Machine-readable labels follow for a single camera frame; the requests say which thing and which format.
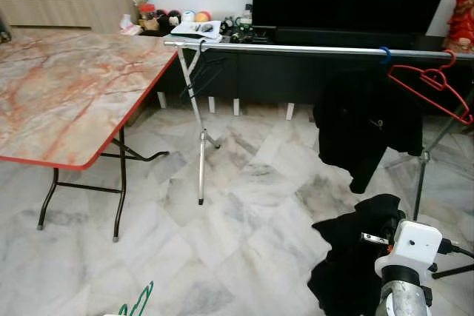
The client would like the metal clothes rack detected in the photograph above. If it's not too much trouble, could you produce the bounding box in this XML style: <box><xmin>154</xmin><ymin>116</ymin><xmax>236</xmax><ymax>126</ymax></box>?
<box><xmin>163</xmin><ymin>38</ymin><xmax>474</xmax><ymax>221</ymax></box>

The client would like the stack of white papers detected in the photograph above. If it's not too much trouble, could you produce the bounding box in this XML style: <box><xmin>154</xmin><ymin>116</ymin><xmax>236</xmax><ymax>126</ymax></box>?
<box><xmin>170</xmin><ymin>21</ymin><xmax>224</xmax><ymax>41</ymax></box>

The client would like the long black TV cabinet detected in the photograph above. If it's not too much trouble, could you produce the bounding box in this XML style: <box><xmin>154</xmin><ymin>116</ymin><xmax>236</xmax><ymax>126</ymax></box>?
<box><xmin>144</xmin><ymin>31</ymin><xmax>474</xmax><ymax>121</ymax></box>

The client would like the clear jar with red lid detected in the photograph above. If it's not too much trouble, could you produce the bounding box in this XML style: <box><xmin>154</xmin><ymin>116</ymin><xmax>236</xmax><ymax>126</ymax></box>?
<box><xmin>139</xmin><ymin>3</ymin><xmax>158</xmax><ymax>32</ymax></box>

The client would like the black garment with white logo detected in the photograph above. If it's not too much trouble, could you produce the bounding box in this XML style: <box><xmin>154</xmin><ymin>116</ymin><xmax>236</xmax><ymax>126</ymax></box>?
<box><xmin>307</xmin><ymin>194</ymin><xmax>404</xmax><ymax>316</ymax></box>

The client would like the black plastic hanger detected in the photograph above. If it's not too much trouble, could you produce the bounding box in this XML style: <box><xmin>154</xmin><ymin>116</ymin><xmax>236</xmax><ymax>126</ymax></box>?
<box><xmin>178</xmin><ymin>41</ymin><xmax>232</xmax><ymax>106</ymax></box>

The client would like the pink white tissue box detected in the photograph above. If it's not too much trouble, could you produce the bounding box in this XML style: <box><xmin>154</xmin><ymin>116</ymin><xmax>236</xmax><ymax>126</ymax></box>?
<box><xmin>118</xmin><ymin>14</ymin><xmax>144</xmax><ymax>36</ymax></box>

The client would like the black soundbar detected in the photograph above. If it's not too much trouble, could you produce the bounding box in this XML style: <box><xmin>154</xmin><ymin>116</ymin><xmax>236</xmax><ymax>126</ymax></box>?
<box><xmin>274</xmin><ymin>27</ymin><xmax>427</xmax><ymax>47</ymax></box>

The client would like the brown cardboard box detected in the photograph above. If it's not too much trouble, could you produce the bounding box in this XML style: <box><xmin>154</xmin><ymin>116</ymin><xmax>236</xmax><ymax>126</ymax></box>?
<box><xmin>126</xmin><ymin>101</ymin><xmax>149</xmax><ymax>126</ymax></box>

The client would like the black shirt with gold logo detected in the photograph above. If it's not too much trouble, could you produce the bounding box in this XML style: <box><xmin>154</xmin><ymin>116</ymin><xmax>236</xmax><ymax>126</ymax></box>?
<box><xmin>313</xmin><ymin>64</ymin><xmax>424</xmax><ymax>195</ymax></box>

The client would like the red plastic hanger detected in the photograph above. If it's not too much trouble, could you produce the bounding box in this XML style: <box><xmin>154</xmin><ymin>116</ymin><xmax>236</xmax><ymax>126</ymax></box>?
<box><xmin>387</xmin><ymin>50</ymin><xmax>474</xmax><ymax>126</ymax></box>

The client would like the red laughing Buddha statue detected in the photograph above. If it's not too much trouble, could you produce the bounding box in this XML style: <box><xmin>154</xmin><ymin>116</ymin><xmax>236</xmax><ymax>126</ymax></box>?
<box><xmin>444</xmin><ymin>0</ymin><xmax>474</xmax><ymax>54</ymax></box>

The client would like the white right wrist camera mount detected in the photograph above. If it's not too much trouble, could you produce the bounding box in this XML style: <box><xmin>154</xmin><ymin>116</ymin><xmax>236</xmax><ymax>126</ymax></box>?
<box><xmin>374</xmin><ymin>220</ymin><xmax>444</xmax><ymax>281</ymax></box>

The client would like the green plastic hanger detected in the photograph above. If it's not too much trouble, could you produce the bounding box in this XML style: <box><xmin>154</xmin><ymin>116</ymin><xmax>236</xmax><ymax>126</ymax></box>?
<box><xmin>117</xmin><ymin>280</ymin><xmax>155</xmax><ymax>316</ymax></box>

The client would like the light wooden sideboard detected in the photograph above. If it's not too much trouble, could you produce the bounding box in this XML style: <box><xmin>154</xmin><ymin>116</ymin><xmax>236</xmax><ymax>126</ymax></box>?
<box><xmin>0</xmin><ymin>0</ymin><xmax>139</xmax><ymax>34</ymax></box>

